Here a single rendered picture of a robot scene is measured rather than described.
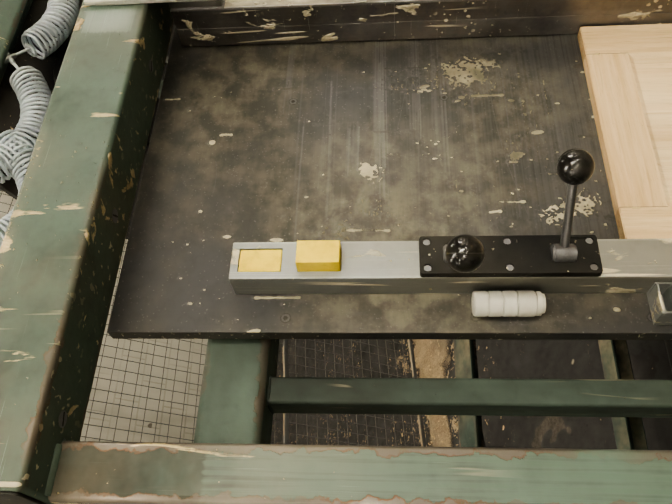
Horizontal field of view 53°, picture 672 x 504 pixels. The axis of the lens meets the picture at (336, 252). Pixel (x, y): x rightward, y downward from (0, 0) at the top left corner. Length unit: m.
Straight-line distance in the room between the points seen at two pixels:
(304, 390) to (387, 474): 0.18
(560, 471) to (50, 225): 0.60
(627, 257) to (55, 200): 0.66
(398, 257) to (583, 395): 0.26
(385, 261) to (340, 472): 0.24
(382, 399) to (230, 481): 0.21
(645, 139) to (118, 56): 0.70
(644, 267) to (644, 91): 0.29
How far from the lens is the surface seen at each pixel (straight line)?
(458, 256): 0.65
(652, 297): 0.84
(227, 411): 0.81
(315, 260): 0.76
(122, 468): 0.73
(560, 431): 2.81
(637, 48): 1.07
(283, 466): 0.69
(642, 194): 0.90
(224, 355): 0.83
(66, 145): 0.89
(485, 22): 1.05
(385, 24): 1.04
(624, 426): 2.35
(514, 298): 0.78
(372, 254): 0.78
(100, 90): 0.94
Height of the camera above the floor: 1.90
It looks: 22 degrees down
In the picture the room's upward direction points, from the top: 74 degrees counter-clockwise
